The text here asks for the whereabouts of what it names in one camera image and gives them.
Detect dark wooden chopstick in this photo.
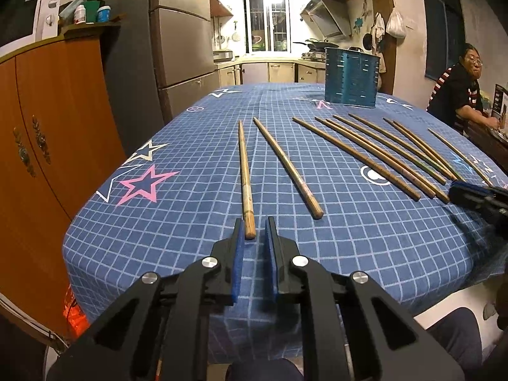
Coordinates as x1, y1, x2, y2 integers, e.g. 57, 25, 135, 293
292, 117, 421, 201

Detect brown wooden chopstick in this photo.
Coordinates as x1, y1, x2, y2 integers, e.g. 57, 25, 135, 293
253, 117, 324, 219

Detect light wooden chopstick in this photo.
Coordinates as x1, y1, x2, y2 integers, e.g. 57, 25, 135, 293
237, 120, 256, 240

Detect beige lower kitchen cabinets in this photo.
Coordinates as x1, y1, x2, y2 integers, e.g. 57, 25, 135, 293
216, 59, 325, 86

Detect kitchen window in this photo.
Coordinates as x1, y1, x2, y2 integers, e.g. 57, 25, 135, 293
244, 0, 291, 53

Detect wooden chopstick white band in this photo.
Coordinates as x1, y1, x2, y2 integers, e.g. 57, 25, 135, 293
350, 114, 457, 181

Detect long chopstick green band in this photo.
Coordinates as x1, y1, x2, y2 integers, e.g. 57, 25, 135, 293
384, 118, 465, 182

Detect dark chopstick green band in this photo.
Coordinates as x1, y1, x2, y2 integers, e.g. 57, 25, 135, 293
333, 114, 446, 185

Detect thin curved bamboo chopstick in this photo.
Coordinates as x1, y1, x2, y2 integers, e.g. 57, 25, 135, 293
428, 128, 494, 188

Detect wooden chopstick green band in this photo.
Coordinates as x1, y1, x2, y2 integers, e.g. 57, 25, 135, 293
324, 118, 451, 205

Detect seated person striped sweater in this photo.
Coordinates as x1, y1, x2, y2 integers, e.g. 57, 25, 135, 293
426, 43, 498, 134

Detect blue checkered star tablecloth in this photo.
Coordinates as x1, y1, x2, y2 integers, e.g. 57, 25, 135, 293
63, 84, 507, 363

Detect teal perforated utensil holder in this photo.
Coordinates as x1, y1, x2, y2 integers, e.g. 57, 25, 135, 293
324, 47, 380, 108

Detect white hanging plastic bag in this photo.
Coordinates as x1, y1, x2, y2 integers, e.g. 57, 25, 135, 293
385, 7, 406, 39

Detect orange wooden cabinet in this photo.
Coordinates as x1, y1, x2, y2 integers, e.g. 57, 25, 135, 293
1, 23, 125, 336

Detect black wok on stove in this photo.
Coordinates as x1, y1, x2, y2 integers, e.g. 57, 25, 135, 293
294, 40, 338, 52

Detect steel range hood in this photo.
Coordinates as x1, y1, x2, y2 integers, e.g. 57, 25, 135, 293
300, 0, 351, 40

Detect grey multi-door refrigerator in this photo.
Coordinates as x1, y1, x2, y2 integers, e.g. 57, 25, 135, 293
149, 0, 220, 122

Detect white bottle red label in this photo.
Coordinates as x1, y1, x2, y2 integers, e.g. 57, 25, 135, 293
74, 4, 86, 25

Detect green container on cabinet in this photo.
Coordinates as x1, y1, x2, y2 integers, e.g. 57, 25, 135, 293
84, 0, 105, 23

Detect white microwave oven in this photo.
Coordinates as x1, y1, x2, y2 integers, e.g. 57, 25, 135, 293
1, 0, 60, 57

